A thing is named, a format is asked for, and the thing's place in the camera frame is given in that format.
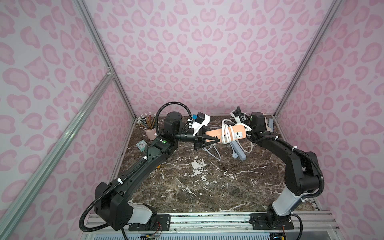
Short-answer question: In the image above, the pink power strip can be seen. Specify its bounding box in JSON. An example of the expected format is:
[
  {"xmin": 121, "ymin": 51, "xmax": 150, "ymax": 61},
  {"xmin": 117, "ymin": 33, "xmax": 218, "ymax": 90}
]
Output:
[{"xmin": 206, "ymin": 125, "xmax": 248, "ymax": 144}]

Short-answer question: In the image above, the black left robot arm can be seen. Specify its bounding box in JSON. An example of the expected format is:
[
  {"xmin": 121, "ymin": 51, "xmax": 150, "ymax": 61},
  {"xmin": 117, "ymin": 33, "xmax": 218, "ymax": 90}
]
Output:
[{"xmin": 79, "ymin": 102, "xmax": 220, "ymax": 233}]

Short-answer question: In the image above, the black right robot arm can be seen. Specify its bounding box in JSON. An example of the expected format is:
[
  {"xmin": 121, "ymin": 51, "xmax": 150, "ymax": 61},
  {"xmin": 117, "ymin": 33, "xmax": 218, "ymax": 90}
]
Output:
[{"xmin": 231, "ymin": 108, "xmax": 325, "ymax": 230}]

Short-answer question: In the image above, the grey-blue power strip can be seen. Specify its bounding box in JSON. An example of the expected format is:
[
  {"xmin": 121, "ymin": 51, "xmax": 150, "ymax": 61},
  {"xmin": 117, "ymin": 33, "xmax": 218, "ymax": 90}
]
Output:
[{"xmin": 230, "ymin": 141, "xmax": 247, "ymax": 161}]

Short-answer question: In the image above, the grey stapler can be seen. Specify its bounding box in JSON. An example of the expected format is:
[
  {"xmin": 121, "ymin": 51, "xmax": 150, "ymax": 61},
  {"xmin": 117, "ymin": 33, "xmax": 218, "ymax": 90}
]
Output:
[{"xmin": 265, "ymin": 117, "xmax": 274, "ymax": 133}]

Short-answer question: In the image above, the pink pencil cup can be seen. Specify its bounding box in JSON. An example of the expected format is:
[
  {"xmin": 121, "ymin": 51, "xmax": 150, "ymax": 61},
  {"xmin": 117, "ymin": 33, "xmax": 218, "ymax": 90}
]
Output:
[{"xmin": 136, "ymin": 113, "xmax": 157, "ymax": 141}]

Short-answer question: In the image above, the small green desk clock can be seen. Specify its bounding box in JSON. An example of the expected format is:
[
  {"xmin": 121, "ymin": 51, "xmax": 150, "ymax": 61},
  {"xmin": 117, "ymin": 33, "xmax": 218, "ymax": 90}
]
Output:
[{"xmin": 136, "ymin": 140, "xmax": 147, "ymax": 152}]

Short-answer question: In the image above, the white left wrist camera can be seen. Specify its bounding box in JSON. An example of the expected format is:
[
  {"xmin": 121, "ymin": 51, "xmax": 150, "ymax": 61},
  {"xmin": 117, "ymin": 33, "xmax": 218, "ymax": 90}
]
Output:
[{"xmin": 189, "ymin": 112, "xmax": 210, "ymax": 136}]

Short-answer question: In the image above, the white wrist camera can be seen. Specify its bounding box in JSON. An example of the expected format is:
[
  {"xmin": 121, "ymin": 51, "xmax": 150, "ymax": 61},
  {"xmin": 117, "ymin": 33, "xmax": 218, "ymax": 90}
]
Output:
[
  {"xmin": 189, "ymin": 112, "xmax": 210, "ymax": 136},
  {"xmin": 231, "ymin": 110, "xmax": 250, "ymax": 125}
]

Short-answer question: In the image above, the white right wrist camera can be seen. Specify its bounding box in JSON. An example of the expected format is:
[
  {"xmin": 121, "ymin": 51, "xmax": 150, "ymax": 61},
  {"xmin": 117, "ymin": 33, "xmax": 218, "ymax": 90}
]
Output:
[{"xmin": 231, "ymin": 110, "xmax": 250, "ymax": 125}]

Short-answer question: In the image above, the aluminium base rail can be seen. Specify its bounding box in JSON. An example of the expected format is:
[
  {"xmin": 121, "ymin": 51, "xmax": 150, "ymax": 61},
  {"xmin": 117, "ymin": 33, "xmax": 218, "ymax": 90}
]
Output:
[{"xmin": 80, "ymin": 211, "xmax": 343, "ymax": 240}]

